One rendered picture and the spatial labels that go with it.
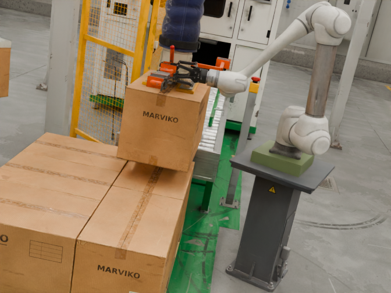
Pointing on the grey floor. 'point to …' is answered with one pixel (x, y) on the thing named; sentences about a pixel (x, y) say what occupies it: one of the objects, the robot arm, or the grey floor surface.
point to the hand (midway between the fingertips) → (169, 69)
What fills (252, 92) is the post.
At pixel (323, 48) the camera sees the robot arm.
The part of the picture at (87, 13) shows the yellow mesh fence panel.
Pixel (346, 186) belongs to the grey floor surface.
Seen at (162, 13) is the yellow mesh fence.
